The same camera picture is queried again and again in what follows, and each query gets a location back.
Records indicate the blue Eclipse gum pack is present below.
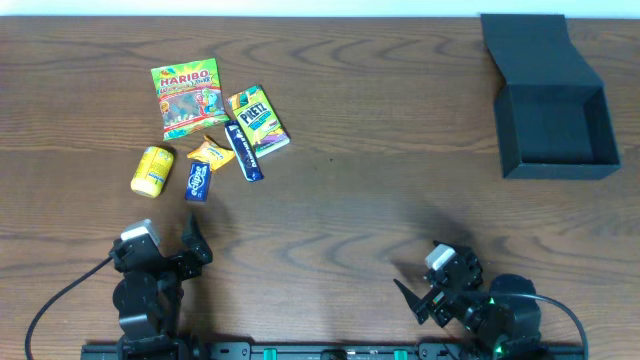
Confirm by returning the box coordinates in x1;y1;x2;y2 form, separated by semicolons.
185;161;211;202

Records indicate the small orange snack packet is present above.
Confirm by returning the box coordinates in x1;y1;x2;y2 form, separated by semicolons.
187;135;235;172

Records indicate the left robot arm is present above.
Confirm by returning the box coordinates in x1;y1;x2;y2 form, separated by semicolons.
109;215;213;359

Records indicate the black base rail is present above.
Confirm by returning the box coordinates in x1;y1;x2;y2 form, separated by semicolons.
79;340;586;360

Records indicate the green Pretz snack box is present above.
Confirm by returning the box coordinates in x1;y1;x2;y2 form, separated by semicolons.
227;85;290;158

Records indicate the Haribo gummy candy bag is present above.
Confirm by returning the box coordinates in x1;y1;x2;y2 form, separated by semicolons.
151;58;230;141

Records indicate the dark blue chocolate bar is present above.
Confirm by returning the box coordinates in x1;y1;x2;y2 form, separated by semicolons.
225;121;264;182

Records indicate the yellow Mentos gum bottle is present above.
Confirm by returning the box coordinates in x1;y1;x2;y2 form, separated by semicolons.
130;146;174;198

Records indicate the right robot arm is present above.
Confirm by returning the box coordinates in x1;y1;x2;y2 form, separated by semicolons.
394;241;541;359

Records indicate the black gift box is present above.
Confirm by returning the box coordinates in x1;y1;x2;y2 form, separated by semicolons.
480;14;621;180

